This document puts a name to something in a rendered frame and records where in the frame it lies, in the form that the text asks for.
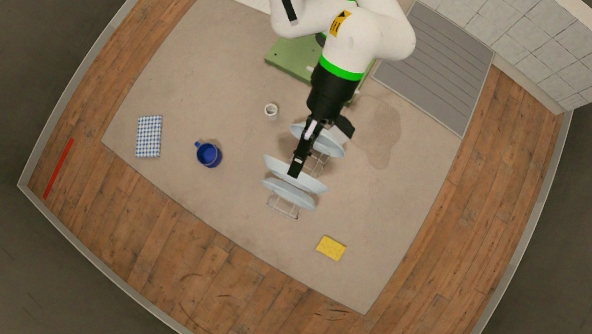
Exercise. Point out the dark blue mug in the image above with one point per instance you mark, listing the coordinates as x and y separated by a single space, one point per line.
206 153

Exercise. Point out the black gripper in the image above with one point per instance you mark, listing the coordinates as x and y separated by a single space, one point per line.
321 108

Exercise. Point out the white tiled splashback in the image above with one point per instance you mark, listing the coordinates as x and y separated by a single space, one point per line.
543 45

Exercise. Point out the blue and white checked towel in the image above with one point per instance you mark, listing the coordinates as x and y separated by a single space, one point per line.
149 131

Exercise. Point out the yellow sponge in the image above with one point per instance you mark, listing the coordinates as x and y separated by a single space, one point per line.
330 248

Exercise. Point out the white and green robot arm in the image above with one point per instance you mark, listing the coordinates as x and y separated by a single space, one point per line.
353 40

